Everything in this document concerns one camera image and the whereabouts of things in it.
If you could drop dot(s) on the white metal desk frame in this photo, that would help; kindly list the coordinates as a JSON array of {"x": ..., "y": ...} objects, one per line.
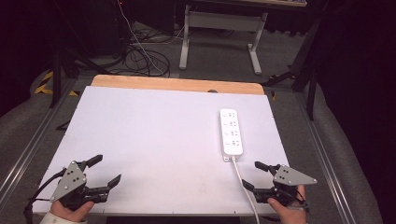
[{"x": 222, "y": 20}]

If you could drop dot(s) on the white sleeve of person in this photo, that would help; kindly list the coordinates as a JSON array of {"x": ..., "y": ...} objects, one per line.
[{"x": 53, "y": 219}]

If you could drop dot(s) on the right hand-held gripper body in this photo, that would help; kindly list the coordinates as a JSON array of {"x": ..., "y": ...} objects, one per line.
[{"x": 289, "y": 177}]

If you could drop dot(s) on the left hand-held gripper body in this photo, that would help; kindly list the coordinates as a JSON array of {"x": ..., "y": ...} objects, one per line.
[{"x": 70, "y": 183}]

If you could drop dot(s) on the metal floor rail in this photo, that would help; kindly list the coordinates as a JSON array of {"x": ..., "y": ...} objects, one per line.
[
  {"x": 34, "y": 138},
  {"x": 323, "y": 155}
]

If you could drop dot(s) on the white board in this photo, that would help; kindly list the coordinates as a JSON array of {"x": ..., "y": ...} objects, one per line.
[{"x": 155, "y": 140}]

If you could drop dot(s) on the black metal stand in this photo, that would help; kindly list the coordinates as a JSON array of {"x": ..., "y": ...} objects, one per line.
[
  {"x": 56, "y": 77},
  {"x": 306, "y": 68}
]

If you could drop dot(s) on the person's right hand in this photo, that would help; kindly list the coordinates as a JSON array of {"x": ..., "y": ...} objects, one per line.
[{"x": 291, "y": 214}]

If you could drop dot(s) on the person's left hand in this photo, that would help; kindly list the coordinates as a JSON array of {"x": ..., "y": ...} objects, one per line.
[{"x": 73, "y": 214}]

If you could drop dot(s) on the white power strip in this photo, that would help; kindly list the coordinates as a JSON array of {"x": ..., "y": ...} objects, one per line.
[{"x": 232, "y": 133}]

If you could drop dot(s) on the wooden table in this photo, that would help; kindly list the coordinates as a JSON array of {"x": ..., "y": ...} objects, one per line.
[{"x": 174, "y": 83}]

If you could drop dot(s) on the yellow black floor tape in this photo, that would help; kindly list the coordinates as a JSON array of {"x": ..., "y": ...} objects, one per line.
[{"x": 46, "y": 85}]

